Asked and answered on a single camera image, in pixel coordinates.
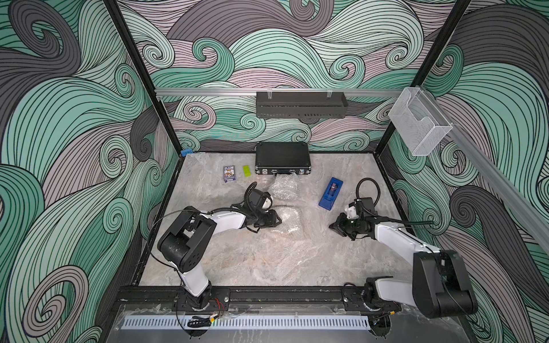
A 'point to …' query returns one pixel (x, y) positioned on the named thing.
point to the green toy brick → (246, 170)
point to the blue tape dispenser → (330, 193)
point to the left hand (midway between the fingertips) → (279, 220)
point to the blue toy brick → (186, 151)
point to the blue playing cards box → (229, 172)
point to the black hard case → (280, 157)
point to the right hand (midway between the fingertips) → (328, 226)
